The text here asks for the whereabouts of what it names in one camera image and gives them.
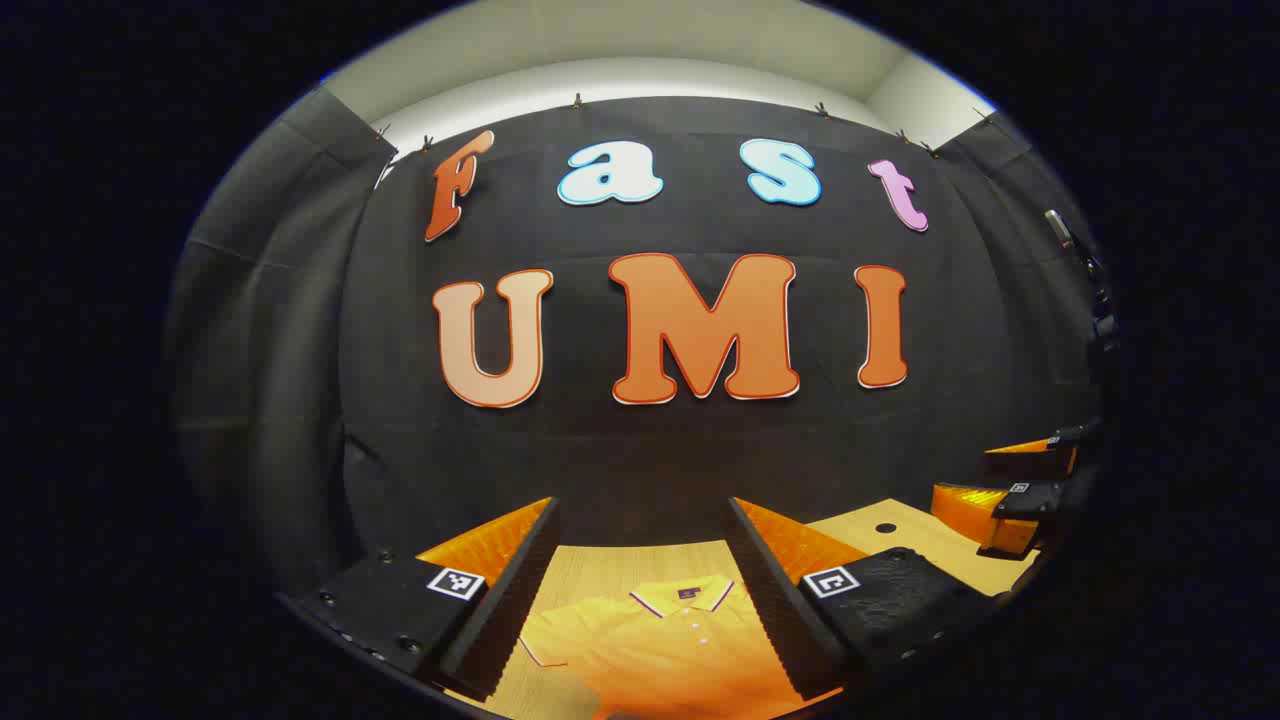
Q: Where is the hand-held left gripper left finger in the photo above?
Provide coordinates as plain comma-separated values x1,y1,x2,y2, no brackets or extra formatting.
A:
278,495,563,703

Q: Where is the orange T-shirt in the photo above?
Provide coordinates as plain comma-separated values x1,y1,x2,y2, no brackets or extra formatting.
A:
518,573,843,720

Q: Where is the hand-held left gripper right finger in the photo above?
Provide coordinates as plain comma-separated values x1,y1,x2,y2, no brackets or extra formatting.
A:
725,495,1003,703

